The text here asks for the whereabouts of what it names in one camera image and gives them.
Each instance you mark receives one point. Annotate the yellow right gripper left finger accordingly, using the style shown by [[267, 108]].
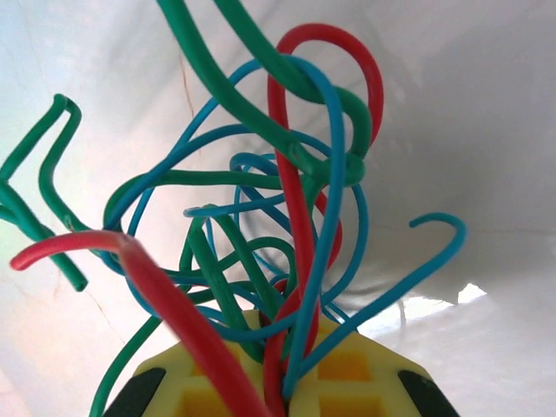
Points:
[[191, 399]]

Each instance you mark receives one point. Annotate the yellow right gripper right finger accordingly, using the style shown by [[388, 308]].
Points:
[[347, 382]]

